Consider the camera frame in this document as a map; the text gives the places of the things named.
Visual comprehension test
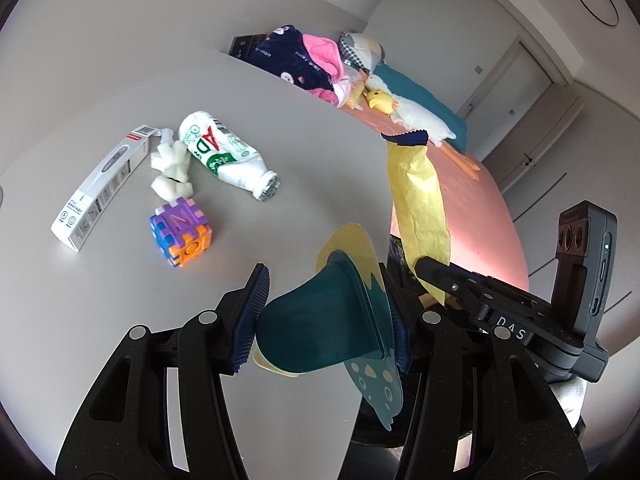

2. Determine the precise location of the pink bed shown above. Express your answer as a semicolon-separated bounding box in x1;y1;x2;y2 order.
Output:
341;104;529;290

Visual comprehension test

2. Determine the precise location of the white foam piece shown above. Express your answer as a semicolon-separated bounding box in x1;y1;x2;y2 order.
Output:
150;128;194;203

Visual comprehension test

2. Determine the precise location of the black lined trash bin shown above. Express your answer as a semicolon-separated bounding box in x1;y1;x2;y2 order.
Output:
386;235;413;285

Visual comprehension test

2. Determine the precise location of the patterned checkered pillow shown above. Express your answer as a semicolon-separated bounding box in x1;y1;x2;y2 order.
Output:
337;32;385;73

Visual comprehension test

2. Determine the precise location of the colourful foam cube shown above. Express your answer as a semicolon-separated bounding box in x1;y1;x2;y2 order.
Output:
150;198;213;268

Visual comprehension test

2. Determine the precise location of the white thermometer box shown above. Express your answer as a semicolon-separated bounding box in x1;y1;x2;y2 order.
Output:
51;125;160;252

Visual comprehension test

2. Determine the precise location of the closet door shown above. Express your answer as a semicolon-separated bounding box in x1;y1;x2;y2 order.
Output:
459;40;552;160

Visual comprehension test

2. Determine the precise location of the black box behind clothes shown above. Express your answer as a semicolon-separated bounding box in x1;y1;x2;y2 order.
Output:
228;34;267;61

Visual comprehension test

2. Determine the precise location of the yellow snack packet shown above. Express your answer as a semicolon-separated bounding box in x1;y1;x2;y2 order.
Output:
384;131;451;306

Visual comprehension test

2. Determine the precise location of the teal pillow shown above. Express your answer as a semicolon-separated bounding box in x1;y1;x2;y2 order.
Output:
373;64;468;155

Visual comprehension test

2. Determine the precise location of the yellow duck plush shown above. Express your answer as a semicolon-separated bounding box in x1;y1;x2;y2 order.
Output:
364;89;398;117

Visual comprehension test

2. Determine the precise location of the navy pink clothes pile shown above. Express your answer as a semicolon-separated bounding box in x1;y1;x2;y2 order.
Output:
246;25;364;110

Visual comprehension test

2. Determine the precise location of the white AD drink bottle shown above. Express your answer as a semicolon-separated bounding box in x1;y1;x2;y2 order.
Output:
179;110;281;202

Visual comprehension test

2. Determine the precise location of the white goose plush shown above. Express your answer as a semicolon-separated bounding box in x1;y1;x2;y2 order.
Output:
361;73;480;181

